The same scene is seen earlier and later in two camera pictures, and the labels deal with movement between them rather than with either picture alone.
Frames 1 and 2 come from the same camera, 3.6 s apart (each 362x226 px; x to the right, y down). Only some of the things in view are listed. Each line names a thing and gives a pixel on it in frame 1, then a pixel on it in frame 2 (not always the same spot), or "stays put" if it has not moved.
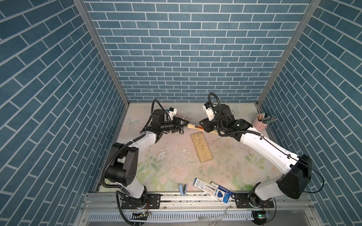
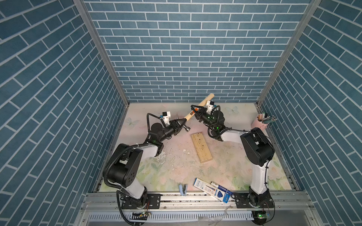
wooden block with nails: x=202 y=148 stays put
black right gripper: x=205 y=125 → x=200 y=114
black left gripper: x=175 y=123 stays put
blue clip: x=183 y=189 stays put
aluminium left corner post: x=84 y=10 stays put
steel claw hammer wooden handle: x=184 y=123 → x=201 y=104
